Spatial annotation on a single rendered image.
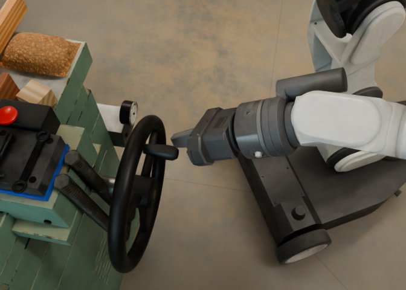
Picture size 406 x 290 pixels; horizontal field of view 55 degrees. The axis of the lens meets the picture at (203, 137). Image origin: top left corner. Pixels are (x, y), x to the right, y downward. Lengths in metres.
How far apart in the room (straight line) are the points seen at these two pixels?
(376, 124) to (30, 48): 0.62
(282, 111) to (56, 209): 0.35
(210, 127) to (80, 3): 1.85
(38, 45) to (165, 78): 1.17
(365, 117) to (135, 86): 1.51
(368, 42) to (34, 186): 0.64
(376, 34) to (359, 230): 0.99
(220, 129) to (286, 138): 0.10
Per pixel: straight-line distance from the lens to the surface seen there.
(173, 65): 1.97
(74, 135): 0.65
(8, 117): 0.62
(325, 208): 1.47
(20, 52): 0.83
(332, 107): 0.52
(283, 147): 0.56
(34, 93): 0.75
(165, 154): 0.64
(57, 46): 0.82
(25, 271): 0.80
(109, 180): 0.74
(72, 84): 0.82
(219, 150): 0.60
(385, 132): 0.51
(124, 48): 2.08
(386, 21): 0.82
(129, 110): 0.99
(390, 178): 1.61
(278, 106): 0.56
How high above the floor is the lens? 1.49
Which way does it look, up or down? 60 degrees down
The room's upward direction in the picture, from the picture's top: straight up
